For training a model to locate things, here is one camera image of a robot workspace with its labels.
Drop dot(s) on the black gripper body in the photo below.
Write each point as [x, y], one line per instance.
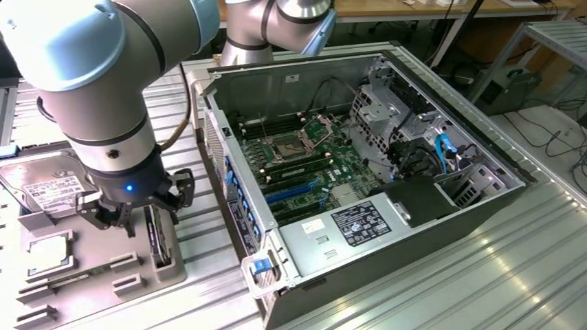
[124, 182]

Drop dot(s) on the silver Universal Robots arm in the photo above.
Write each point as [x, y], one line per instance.
[87, 75]

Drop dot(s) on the grey parts rack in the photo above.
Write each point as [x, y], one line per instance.
[96, 261]

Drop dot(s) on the graphics card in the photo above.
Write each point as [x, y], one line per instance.
[158, 233]

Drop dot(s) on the hard disk with white label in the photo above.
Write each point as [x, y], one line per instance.
[39, 187]

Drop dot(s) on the CPU with metal lid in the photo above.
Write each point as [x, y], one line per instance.
[46, 253]

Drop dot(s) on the loose green RAM stick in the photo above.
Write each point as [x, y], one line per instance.
[75, 276]

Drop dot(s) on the blue expansion slot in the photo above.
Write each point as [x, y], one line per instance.
[290, 193]

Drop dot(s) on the thin metal locking lever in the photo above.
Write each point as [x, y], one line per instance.
[264, 129]

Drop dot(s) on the installed RAM stick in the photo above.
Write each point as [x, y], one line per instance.
[296, 170]

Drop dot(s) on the CPU socket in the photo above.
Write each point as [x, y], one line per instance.
[290, 147]

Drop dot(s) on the blue case latch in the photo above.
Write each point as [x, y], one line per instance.
[259, 266]

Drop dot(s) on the green motherboard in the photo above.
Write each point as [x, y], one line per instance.
[307, 161]

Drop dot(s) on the metal socket cover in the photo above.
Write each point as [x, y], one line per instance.
[320, 126]

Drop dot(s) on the silver chipset heatsink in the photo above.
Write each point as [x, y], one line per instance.
[344, 193]

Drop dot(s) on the grey power supply unit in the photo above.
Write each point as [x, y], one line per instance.
[342, 235]

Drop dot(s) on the open black PC case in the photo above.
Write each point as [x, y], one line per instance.
[362, 178]

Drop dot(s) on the perforated metal disk bay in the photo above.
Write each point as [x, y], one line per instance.
[383, 118]

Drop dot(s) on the black plastic fan shroud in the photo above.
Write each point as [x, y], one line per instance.
[419, 203]

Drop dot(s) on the black box on floor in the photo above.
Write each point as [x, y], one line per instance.
[508, 90]

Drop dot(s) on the wooden desk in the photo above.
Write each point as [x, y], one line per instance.
[440, 8]

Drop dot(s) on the grey metal frame shelf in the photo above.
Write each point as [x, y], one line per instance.
[556, 48]

